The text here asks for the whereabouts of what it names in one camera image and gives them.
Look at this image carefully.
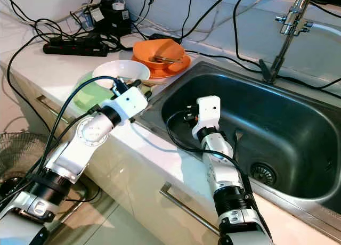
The black wall cable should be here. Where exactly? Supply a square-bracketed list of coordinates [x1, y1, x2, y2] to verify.
[231, 0, 264, 72]

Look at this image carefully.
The silver cabinet handle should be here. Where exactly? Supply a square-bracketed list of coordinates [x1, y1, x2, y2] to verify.
[160, 182, 222, 238]
[36, 94, 72, 123]

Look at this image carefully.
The white bowl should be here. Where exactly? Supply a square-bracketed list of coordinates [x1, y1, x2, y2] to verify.
[92, 60, 151, 90]

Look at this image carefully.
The black power strip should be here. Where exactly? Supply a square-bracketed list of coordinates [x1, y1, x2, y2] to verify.
[43, 35, 110, 57]

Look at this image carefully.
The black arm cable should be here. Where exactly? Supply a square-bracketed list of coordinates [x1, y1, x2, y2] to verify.
[0, 76, 120, 224]
[166, 110, 259, 206]

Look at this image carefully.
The black power adapter box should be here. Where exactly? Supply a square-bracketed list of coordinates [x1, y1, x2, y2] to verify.
[90, 1, 131, 37]

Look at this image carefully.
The stainless steel sink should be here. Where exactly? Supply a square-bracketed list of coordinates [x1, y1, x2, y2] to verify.
[147, 59, 341, 224]

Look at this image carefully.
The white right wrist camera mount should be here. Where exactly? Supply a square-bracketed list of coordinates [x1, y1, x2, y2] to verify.
[192, 95, 222, 139]

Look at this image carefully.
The grey floor fan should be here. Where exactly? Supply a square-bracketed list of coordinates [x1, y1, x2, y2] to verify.
[0, 130, 40, 203]

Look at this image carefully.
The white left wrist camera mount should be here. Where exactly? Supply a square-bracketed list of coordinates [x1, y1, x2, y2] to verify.
[109, 87, 149, 123]

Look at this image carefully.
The chrome kitchen faucet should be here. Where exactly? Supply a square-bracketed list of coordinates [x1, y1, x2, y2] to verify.
[258, 0, 318, 83]

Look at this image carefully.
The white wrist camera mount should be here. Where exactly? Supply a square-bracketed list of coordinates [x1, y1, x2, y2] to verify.
[192, 95, 222, 139]
[109, 87, 149, 123]

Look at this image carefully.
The long black power cord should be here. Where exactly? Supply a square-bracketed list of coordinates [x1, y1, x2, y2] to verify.
[6, 35, 48, 136]

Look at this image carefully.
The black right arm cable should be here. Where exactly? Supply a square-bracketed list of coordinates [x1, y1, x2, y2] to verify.
[166, 110, 259, 206]

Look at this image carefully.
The round sink drain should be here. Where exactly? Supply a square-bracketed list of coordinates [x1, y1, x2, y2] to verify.
[249, 161, 278, 187]

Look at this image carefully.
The orange plate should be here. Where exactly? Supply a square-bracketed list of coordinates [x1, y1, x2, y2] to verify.
[131, 52, 191, 79]

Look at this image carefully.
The small black power brick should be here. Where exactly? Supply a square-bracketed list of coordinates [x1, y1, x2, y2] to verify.
[148, 33, 174, 41]

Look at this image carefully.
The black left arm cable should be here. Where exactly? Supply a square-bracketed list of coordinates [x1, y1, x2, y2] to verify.
[0, 76, 120, 224]

